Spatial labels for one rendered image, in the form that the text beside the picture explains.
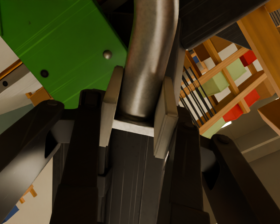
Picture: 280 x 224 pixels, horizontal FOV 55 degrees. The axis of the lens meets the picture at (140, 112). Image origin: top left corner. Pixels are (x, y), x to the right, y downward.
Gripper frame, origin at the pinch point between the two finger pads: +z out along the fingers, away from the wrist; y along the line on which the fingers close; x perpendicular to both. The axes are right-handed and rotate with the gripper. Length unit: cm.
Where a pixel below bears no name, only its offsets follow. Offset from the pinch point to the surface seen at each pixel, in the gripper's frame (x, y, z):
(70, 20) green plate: 2.1, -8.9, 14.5
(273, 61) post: -8, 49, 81
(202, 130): -125, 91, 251
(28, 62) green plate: -3.9, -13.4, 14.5
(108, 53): -0.6, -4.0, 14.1
